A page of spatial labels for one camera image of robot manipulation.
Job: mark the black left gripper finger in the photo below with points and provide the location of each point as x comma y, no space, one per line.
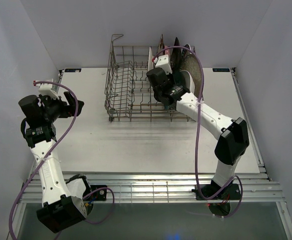
76,108
70,98

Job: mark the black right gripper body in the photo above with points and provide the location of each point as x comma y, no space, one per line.
170,76

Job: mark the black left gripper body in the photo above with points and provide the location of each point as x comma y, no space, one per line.
55,108

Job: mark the pink polka dot plate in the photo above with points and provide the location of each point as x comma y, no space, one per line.
167,51

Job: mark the black square floral plate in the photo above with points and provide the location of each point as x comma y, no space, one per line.
176,56

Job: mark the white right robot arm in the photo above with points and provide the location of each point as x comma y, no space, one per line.
232,137

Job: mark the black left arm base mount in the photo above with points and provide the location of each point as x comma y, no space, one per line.
100,195

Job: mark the white oval plate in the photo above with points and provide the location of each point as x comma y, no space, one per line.
187,81

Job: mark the teal square plate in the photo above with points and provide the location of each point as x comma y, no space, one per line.
181,78

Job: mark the right blue label sticker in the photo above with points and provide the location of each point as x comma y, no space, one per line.
221,70

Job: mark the aluminium table frame rail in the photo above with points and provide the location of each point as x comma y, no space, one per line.
141,161

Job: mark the grey wire dish rack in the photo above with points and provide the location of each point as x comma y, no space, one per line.
129,95

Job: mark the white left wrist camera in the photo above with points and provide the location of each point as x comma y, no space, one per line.
48,89

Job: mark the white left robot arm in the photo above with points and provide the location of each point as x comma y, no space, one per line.
62,200

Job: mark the speckled beige blue round plate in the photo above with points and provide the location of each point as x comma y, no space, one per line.
191,65

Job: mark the beige square flower plate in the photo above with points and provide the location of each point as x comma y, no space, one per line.
161,46

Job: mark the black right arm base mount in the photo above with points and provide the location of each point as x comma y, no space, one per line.
232,192

